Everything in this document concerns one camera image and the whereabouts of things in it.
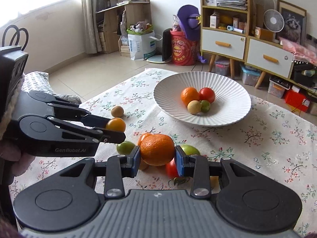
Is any green jujube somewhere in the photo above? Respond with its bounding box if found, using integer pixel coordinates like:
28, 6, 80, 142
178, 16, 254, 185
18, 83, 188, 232
180, 144, 200, 156
116, 141, 135, 155

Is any yellow-orange cherry tomato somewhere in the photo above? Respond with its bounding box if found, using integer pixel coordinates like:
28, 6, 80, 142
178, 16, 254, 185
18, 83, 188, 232
106, 118, 126, 132

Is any tan longan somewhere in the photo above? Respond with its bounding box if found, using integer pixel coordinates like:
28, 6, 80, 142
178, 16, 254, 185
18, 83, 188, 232
111, 106, 124, 118
210, 176, 219, 189
187, 100, 201, 115

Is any round green tomato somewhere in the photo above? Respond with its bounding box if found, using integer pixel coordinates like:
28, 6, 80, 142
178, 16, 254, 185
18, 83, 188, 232
200, 100, 211, 113

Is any large orange mandarin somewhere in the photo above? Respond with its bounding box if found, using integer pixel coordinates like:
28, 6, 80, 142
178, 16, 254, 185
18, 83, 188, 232
180, 87, 199, 106

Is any round red tomato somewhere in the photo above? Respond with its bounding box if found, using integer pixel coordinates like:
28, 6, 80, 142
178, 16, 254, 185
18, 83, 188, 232
199, 87, 215, 104

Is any left hand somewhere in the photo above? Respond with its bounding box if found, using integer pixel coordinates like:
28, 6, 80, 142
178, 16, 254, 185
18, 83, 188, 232
1, 140, 35, 185

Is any red tomato with stem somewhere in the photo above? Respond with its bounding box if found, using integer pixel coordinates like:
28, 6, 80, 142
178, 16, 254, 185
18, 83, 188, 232
165, 159, 190, 187

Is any orange cherry tomato lower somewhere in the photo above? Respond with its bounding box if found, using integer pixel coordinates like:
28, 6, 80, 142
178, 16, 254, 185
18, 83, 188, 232
139, 159, 149, 171

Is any orange cherry tomato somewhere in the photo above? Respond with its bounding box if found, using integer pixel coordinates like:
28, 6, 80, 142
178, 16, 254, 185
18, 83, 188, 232
139, 159, 149, 171
137, 133, 152, 146

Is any grey cushion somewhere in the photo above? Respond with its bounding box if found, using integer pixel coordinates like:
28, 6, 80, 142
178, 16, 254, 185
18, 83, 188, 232
21, 71, 82, 104

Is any orange cherry tomato upper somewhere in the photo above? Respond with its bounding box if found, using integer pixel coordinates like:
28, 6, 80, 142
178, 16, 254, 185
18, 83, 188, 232
137, 133, 152, 146

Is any white ribbed plate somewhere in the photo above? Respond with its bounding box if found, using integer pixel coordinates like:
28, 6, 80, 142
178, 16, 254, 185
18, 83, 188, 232
154, 71, 251, 127

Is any floral tablecloth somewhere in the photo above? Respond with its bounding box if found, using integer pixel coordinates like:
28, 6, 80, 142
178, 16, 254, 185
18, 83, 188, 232
8, 67, 317, 237

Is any white paper bag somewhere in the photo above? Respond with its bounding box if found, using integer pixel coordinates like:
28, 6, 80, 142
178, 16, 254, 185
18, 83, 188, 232
128, 31, 163, 60

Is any clear storage box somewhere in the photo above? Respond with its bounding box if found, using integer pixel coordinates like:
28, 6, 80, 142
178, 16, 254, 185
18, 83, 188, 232
240, 64, 261, 86

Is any red round bucket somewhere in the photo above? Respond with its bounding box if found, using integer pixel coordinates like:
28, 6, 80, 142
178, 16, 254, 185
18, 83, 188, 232
170, 30, 198, 66

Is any red box under bench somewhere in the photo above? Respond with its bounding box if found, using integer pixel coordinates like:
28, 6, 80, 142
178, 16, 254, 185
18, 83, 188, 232
284, 89, 310, 112

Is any black tablet on stand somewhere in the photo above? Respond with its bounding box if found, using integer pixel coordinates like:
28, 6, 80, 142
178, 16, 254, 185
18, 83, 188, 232
147, 28, 172, 64

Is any wooden bookshelf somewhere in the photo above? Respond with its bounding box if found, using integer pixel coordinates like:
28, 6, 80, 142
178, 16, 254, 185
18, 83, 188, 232
96, 0, 152, 55

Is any low wooden bench cabinet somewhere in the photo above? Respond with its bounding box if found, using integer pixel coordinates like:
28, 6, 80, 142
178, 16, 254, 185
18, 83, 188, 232
291, 54, 317, 117

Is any white drawer cabinet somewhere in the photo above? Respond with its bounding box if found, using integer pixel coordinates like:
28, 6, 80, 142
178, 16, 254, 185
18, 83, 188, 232
201, 0, 293, 88

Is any purple plush toy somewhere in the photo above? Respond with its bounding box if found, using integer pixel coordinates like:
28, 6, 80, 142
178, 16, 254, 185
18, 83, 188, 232
177, 4, 201, 41

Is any pink cloth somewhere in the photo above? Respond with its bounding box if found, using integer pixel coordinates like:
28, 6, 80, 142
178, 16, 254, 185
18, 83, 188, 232
279, 37, 316, 66

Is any small white desk fan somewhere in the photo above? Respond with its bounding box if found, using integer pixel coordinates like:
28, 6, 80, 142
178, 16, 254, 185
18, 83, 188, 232
263, 9, 285, 41

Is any framed cat picture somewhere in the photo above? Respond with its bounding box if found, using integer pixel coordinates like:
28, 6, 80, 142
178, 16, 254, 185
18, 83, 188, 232
277, 0, 307, 45

